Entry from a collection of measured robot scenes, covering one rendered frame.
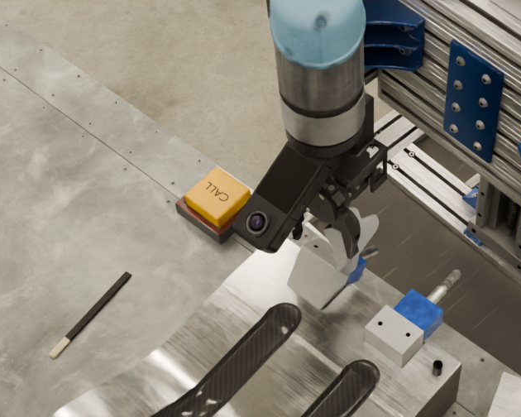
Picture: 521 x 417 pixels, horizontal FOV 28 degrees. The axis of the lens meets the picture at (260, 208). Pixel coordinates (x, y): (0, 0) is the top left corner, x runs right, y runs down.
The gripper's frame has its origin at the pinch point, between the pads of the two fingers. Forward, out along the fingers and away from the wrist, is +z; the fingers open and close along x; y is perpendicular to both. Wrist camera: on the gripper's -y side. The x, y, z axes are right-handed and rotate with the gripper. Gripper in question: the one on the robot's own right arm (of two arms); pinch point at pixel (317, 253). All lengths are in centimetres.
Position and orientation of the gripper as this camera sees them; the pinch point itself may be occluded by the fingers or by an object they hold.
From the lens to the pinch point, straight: 110.0
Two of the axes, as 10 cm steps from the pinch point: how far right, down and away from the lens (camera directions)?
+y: 6.8, -6.3, 3.8
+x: -7.3, -5.1, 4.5
